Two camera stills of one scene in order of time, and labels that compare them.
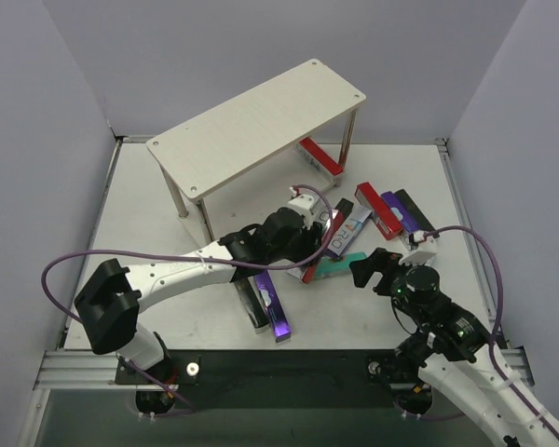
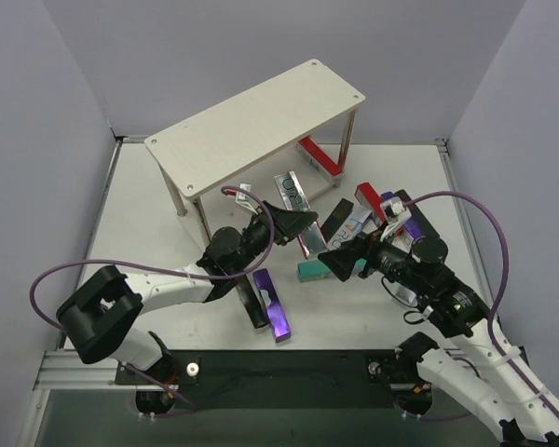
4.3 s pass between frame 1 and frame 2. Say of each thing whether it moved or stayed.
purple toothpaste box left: stayed
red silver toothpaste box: moved
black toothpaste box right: stayed
